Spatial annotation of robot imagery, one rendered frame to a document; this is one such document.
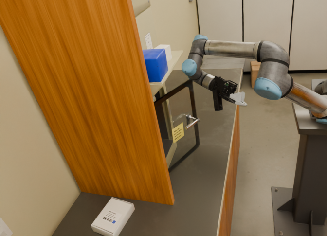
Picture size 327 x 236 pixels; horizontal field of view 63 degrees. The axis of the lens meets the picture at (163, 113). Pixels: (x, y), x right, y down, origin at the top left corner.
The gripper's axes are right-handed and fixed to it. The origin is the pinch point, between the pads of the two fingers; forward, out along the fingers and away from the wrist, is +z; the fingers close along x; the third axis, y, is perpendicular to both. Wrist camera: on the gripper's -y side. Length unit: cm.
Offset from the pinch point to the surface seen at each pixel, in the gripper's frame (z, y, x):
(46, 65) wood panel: -42, 6, -79
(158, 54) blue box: -16, 20, -52
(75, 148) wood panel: -36, -31, -66
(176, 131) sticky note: -13.2, -16.5, -29.3
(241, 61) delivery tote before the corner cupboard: -122, -30, 240
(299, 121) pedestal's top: 17.9, -7.3, 41.6
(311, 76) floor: -43, -21, 302
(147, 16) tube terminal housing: -37, 28, -41
